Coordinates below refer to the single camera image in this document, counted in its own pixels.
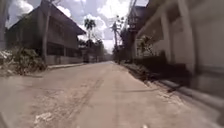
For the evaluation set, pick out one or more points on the tall dark building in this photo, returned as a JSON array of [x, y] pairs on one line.
[[135, 23]]

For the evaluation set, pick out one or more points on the bare tree trunk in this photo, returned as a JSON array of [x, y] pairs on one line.
[[45, 31]]

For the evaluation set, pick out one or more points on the dark two-storey building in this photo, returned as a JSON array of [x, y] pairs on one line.
[[58, 36]]

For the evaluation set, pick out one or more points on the palm tree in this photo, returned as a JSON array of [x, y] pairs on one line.
[[115, 36], [89, 28]]

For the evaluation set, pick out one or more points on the pale building with columns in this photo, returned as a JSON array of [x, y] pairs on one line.
[[186, 40]]

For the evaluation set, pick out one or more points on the dark low hedge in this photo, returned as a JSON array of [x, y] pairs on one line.
[[156, 66]]

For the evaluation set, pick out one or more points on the pile of brush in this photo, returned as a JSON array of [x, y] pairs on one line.
[[21, 61]]

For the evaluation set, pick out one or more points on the pale concrete road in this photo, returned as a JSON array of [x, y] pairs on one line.
[[96, 96]]

